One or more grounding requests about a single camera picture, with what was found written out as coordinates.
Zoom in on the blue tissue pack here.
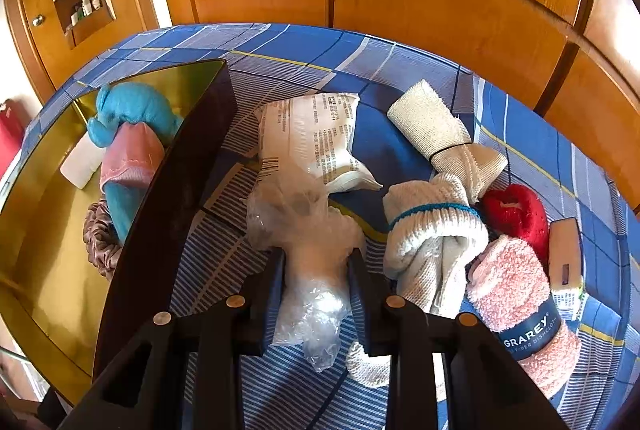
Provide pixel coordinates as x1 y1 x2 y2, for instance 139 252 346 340
549 217 584 320

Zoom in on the brown satin scrunchie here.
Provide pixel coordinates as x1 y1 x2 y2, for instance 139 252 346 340
82 197 122 281

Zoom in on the round door knob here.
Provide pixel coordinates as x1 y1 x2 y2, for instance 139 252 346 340
32 15 46 26

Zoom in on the white striped sock roll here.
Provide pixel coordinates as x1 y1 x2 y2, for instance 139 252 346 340
383 173 488 318

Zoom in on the white printed packet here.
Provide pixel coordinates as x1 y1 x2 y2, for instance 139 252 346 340
255 93 382 194

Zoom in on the gold metal tray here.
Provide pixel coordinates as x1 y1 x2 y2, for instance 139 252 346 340
1 58 238 404

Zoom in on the pink microfiber dishcloth roll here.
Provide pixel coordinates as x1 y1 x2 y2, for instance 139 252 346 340
466 235 580 398

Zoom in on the white small box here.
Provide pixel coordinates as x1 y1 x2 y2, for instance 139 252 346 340
60 133 105 189

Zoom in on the red plush heart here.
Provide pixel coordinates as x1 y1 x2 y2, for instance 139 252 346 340
480 184 549 269

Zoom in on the red storage box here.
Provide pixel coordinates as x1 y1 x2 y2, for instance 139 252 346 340
0 99 24 176

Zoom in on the blue plaid bed sheet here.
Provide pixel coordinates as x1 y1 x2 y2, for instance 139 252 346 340
21 23 639 429

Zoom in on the pink cloth pouch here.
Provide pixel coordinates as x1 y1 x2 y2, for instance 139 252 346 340
100 122 165 191

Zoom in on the clear plastic bag bundle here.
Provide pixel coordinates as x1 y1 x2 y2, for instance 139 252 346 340
246 164 366 372

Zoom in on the cream rolled towel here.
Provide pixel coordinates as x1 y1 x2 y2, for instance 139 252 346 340
387 80 506 205

